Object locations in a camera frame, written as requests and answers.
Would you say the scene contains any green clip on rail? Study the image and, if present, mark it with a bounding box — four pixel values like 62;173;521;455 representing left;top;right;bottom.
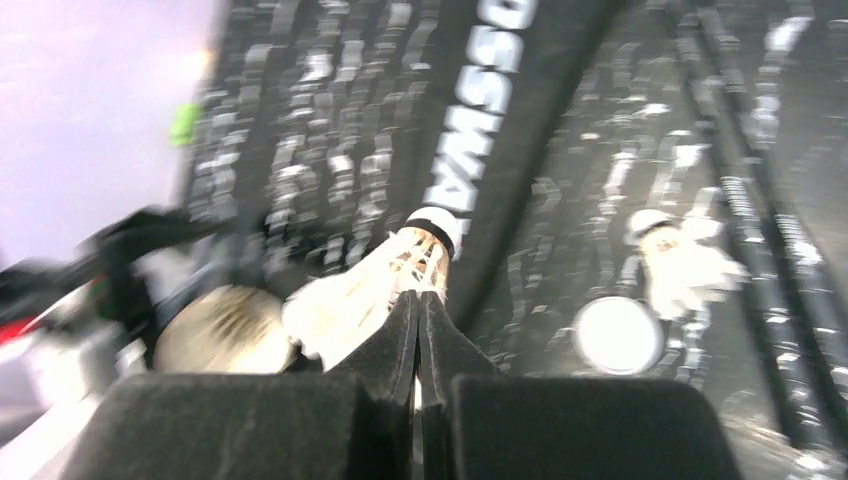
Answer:
169;103;202;147

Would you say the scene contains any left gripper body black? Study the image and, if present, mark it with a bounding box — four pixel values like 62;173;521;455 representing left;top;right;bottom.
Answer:
1;208;226;358

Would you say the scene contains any black racket bag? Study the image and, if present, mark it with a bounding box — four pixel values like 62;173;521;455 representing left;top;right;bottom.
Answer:
388;1;625;327

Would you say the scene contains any white tube lid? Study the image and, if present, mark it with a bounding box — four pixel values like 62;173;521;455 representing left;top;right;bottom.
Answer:
572;296;665;376

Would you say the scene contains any white shuttlecock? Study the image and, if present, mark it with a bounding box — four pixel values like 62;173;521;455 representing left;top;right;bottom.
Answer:
625;209;749;320
282;207;463;370

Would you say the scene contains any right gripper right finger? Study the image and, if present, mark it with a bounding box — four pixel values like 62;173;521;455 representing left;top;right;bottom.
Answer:
419;291;504;479

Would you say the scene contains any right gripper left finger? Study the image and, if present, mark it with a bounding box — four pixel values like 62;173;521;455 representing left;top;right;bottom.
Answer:
328;291;419;479

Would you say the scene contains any black shuttlecock tube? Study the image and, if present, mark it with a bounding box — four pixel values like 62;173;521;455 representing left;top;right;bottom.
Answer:
153;286;296;374

